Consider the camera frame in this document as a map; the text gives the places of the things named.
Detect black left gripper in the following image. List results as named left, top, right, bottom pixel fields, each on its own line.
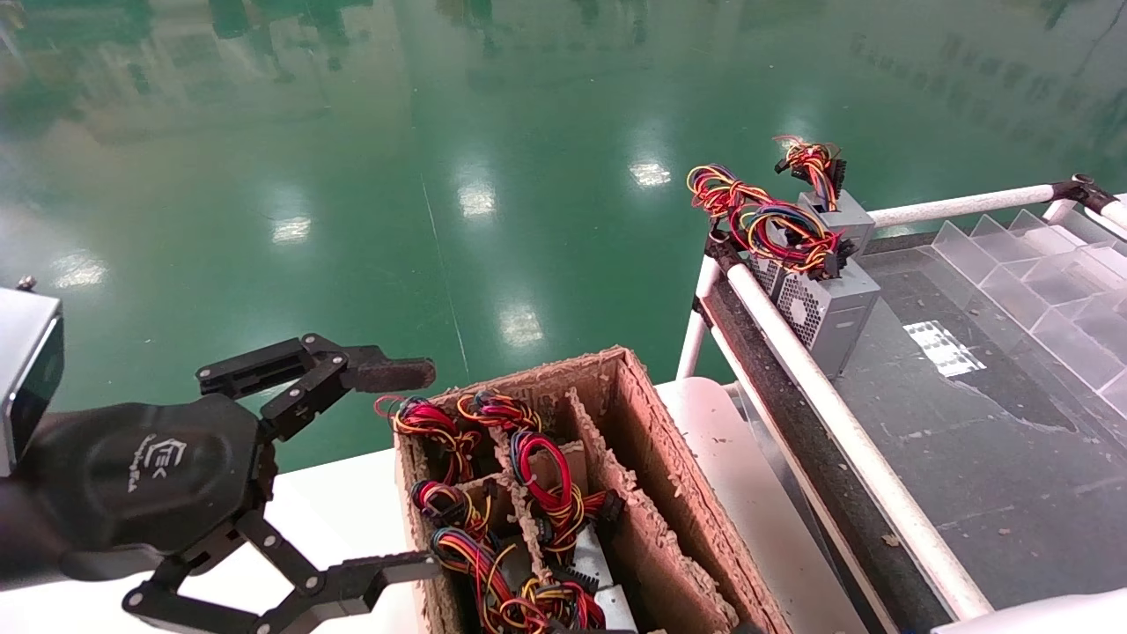
left=25, top=334, right=441, bottom=634

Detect clear acrylic divider tray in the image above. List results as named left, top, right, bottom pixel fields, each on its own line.
left=828, top=209, right=1127, bottom=608

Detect grey power supply colourful wires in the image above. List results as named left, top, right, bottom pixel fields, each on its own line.
left=456, top=390, right=543, bottom=434
left=509, top=430, right=628, bottom=591
left=519, top=577, right=640, bottom=634
left=687, top=163, right=881, bottom=380
left=374, top=394, right=482, bottom=483
left=431, top=527, right=531, bottom=634
left=409, top=480, right=494, bottom=540
left=748, top=134, right=876, bottom=300

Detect brown cardboard divider box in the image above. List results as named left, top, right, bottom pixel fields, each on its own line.
left=392, top=345, right=793, bottom=634

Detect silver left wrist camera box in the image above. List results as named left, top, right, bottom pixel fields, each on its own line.
left=0, top=276, right=64, bottom=478

